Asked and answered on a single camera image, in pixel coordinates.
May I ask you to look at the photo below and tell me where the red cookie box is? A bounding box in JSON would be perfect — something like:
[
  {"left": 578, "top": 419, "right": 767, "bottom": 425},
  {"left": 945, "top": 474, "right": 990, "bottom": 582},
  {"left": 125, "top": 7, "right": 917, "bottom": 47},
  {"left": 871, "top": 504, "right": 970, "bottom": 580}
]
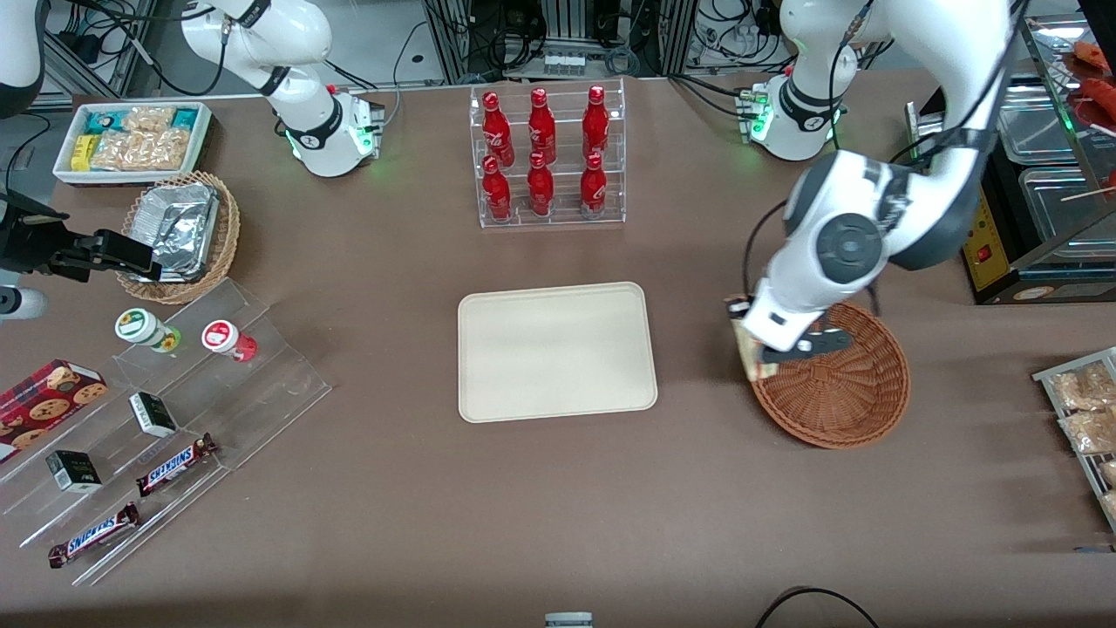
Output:
[{"left": 0, "top": 358, "right": 109, "bottom": 464}]

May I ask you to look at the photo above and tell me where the green label lidded cup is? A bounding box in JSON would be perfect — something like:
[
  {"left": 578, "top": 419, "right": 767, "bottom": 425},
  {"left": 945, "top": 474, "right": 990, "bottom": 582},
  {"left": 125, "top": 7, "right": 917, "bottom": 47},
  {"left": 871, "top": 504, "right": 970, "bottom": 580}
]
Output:
[{"left": 114, "top": 308, "right": 182, "bottom": 353}]

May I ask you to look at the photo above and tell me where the Snickers chocolate bar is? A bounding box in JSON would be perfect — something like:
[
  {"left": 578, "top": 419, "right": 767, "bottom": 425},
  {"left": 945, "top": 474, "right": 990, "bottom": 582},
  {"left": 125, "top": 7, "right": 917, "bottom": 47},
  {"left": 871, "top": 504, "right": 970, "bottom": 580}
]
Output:
[
  {"left": 47, "top": 501, "right": 142, "bottom": 570},
  {"left": 134, "top": 433, "right": 220, "bottom": 499}
]

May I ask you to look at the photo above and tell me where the beige plastic tray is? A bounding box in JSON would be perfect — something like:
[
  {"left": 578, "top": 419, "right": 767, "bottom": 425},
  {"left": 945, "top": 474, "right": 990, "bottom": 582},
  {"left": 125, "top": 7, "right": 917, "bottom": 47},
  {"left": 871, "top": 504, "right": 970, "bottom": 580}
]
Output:
[{"left": 457, "top": 281, "right": 659, "bottom": 425}]

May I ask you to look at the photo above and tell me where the grey wire rack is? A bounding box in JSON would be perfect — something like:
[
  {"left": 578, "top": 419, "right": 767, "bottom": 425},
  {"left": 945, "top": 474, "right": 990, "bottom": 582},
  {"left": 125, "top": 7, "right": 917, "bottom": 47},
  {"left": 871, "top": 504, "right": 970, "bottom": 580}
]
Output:
[{"left": 1032, "top": 346, "right": 1116, "bottom": 534}]

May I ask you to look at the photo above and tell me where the clear acrylic stepped display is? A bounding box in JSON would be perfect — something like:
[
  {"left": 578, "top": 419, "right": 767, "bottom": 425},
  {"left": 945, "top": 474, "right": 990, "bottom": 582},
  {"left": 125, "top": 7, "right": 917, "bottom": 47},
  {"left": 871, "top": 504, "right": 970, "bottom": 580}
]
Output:
[{"left": 0, "top": 278, "right": 333, "bottom": 587}]

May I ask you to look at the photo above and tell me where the triangular sandwich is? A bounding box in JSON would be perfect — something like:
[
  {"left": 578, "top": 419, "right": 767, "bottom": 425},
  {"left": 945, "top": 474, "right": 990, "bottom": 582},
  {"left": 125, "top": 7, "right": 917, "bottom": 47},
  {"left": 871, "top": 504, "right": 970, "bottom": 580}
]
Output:
[{"left": 731, "top": 302, "right": 779, "bottom": 384}]

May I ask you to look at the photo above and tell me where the black cable loop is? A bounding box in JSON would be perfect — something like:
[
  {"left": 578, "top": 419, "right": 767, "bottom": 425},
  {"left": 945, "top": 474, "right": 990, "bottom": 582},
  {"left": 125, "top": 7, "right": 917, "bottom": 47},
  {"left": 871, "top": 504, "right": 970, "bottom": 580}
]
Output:
[{"left": 753, "top": 586, "right": 882, "bottom": 628}]

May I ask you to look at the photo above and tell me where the clear bag of pastry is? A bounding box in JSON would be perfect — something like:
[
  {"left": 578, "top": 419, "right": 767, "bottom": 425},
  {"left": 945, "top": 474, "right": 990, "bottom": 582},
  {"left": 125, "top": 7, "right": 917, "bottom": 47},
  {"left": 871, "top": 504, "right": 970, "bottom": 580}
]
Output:
[
  {"left": 1050, "top": 361, "right": 1116, "bottom": 412},
  {"left": 1058, "top": 409, "right": 1116, "bottom": 456}
]

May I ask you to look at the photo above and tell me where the light brown wicker basket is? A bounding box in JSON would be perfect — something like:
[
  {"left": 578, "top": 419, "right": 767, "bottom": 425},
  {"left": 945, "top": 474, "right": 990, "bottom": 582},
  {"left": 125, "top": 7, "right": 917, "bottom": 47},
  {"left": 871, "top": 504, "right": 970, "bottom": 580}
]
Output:
[{"left": 115, "top": 171, "right": 242, "bottom": 305}]

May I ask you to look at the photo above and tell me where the red cola bottle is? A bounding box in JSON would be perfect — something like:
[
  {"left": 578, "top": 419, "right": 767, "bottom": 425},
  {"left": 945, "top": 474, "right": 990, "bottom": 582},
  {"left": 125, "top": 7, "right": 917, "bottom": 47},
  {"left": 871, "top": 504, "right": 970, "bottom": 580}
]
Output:
[
  {"left": 481, "top": 155, "right": 514, "bottom": 222},
  {"left": 526, "top": 152, "right": 556, "bottom": 218},
  {"left": 579, "top": 153, "right": 609, "bottom": 220},
  {"left": 582, "top": 85, "right": 610, "bottom": 161},
  {"left": 527, "top": 87, "right": 558, "bottom": 165},
  {"left": 481, "top": 91, "right": 516, "bottom": 168}
]

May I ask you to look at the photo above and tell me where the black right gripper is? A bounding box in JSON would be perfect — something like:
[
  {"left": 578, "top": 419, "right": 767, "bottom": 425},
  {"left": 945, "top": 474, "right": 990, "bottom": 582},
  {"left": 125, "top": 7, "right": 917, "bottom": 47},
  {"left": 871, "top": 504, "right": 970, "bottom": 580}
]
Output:
[{"left": 0, "top": 192, "right": 164, "bottom": 283}]

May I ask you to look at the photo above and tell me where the black yellow food warmer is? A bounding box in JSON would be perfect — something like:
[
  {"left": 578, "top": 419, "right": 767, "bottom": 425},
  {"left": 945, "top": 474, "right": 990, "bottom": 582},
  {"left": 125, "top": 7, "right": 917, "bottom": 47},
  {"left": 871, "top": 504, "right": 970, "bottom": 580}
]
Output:
[{"left": 904, "top": 12, "right": 1116, "bottom": 305}]

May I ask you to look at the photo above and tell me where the clear acrylic bottle rack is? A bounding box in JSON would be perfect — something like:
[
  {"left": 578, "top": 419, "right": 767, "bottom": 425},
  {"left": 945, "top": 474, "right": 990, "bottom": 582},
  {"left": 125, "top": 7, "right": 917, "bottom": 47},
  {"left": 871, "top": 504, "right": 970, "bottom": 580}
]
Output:
[{"left": 469, "top": 78, "right": 628, "bottom": 230}]

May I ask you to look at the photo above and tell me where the dark brown wicker basket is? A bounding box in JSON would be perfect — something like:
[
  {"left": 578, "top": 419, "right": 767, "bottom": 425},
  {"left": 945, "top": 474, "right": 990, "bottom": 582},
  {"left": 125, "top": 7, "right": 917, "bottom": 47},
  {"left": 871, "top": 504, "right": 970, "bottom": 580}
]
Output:
[{"left": 750, "top": 301, "right": 912, "bottom": 450}]

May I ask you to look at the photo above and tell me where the silver foil container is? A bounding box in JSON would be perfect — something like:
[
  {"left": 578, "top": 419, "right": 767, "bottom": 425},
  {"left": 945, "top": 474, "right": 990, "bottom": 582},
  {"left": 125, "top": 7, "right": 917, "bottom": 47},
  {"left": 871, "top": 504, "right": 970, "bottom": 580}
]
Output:
[{"left": 129, "top": 182, "right": 221, "bottom": 283}]

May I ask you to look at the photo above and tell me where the black left wrist camera bracket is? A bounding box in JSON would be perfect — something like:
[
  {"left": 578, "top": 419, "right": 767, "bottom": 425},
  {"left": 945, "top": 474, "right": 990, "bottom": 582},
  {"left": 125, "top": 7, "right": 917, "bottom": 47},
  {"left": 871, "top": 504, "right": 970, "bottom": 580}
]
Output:
[{"left": 756, "top": 326, "right": 856, "bottom": 365}]

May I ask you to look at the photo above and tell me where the white plastic snack bin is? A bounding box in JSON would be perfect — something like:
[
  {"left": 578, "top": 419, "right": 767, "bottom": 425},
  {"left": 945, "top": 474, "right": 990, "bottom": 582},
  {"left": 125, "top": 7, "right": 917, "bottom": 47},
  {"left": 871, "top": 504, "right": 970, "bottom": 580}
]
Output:
[{"left": 52, "top": 101, "right": 214, "bottom": 188}]

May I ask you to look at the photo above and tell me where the small clear snack bag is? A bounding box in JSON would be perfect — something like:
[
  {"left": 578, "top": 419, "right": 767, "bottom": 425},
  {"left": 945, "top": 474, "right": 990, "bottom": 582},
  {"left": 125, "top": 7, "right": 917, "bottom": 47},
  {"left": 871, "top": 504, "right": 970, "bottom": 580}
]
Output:
[{"left": 121, "top": 106, "right": 176, "bottom": 134}]

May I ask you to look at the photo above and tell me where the large clear snack bag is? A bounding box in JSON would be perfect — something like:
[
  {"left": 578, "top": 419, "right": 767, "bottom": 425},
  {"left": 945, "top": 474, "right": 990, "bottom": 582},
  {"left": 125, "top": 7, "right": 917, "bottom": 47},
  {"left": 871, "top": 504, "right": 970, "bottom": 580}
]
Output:
[{"left": 91, "top": 128, "right": 194, "bottom": 172}]

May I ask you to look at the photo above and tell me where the small black box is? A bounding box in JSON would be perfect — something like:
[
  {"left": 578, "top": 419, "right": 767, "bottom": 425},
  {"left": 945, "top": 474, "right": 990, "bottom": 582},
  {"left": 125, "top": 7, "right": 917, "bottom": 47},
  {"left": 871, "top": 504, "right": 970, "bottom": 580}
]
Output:
[
  {"left": 44, "top": 449, "right": 104, "bottom": 495},
  {"left": 128, "top": 392, "right": 179, "bottom": 440}
]

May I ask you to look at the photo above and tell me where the red label lidded cup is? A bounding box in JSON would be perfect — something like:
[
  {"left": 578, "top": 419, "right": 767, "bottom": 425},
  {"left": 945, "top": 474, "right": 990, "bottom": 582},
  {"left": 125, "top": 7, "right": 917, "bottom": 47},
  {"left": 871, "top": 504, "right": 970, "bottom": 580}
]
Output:
[{"left": 201, "top": 319, "right": 259, "bottom": 364}]

